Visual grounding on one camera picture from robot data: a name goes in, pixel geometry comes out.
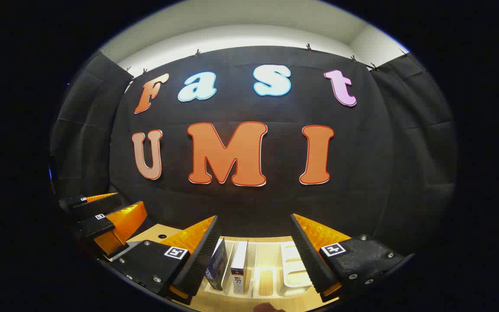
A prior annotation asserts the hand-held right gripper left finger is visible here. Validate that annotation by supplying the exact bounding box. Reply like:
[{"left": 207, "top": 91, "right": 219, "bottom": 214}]
[{"left": 111, "top": 215, "right": 220, "bottom": 304}]

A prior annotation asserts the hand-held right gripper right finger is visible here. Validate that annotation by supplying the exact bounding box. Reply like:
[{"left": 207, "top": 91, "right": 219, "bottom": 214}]
[{"left": 291, "top": 213, "right": 414, "bottom": 302}]

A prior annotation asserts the white bookshelf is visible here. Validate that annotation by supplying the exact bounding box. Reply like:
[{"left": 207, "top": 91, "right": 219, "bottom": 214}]
[{"left": 201, "top": 236, "right": 319, "bottom": 299}]

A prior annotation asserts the blue cover book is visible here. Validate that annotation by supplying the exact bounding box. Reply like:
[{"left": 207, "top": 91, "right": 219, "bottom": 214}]
[{"left": 205, "top": 237, "right": 228, "bottom": 291}]

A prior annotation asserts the white portrait cover book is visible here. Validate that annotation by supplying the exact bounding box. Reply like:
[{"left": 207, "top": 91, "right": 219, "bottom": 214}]
[{"left": 231, "top": 240, "right": 249, "bottom": 295}]

